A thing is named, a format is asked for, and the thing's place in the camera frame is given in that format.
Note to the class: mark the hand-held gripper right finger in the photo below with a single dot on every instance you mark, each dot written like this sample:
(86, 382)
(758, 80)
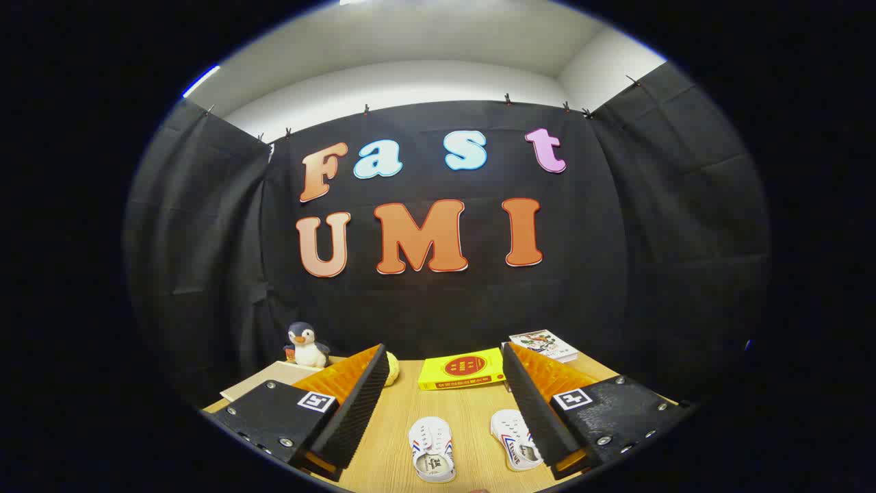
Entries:
(534, 411)

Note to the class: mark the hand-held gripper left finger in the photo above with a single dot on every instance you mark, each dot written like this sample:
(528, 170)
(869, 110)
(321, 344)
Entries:
(359, 411)

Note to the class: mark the white canvas shoe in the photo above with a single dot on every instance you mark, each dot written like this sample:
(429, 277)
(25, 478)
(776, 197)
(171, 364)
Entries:
(510, 431)
(428, 438)

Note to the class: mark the cream fabric storage box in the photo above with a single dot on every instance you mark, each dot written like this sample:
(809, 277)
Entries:
(274, 375)

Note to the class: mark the yellow fluffy plush ball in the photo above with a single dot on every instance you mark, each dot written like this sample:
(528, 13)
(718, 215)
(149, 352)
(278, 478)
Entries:
(392, 370)

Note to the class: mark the white illustrated book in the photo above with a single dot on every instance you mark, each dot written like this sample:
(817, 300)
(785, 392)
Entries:
(569, 357)
(540, 341)

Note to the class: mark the penguin plush toy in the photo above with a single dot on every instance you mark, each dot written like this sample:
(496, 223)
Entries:
(308, 352)

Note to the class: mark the yellow book with red circle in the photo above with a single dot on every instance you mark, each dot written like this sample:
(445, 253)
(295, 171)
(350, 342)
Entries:
(465, 373)

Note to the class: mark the black backdrop cloth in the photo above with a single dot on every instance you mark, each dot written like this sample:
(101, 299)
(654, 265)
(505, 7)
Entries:
(616, 274)

